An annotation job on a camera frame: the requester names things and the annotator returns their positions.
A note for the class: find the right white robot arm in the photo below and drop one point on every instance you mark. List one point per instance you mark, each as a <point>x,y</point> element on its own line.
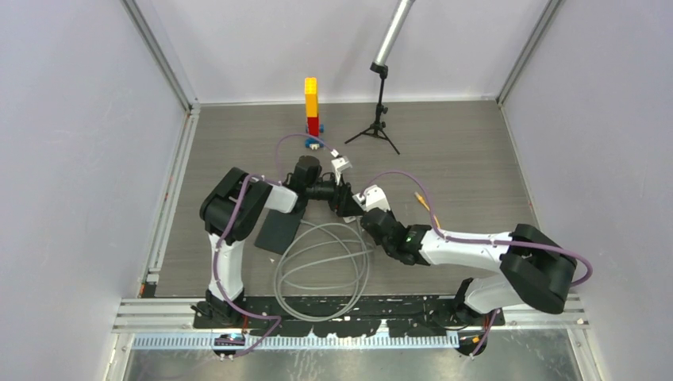
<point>526,266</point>

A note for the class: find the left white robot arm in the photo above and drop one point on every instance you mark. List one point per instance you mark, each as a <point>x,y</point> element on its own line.
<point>231,211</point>

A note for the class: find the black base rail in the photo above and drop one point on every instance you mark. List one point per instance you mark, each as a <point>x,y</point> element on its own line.
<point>384,321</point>

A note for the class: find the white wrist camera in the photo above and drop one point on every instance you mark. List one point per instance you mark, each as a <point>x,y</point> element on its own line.
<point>371,198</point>
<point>339,164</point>

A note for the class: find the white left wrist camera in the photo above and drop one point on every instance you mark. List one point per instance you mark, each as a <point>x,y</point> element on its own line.
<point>339,164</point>

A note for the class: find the dark grey foam pad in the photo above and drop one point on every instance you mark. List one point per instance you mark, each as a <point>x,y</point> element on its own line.
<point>279,230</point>

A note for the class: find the black tripod with silver pole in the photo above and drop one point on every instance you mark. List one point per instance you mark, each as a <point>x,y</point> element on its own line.
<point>378,65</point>

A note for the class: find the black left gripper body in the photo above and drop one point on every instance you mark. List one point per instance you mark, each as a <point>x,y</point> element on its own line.
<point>329,192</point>

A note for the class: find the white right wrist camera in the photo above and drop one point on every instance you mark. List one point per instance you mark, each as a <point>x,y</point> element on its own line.
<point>371,198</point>

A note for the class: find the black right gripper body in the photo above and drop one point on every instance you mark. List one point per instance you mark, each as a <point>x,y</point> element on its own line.
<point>389,248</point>

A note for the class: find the colourful toy block tower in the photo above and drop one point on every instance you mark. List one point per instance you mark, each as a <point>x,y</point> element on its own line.
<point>313,126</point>

